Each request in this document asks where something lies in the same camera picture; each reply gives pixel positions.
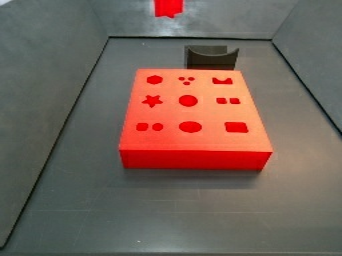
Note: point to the red shape sorter block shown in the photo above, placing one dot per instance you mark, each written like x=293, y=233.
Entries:
x=193, y=120

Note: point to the dark grey curved block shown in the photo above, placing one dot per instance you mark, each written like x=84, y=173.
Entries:
x=205, y=57

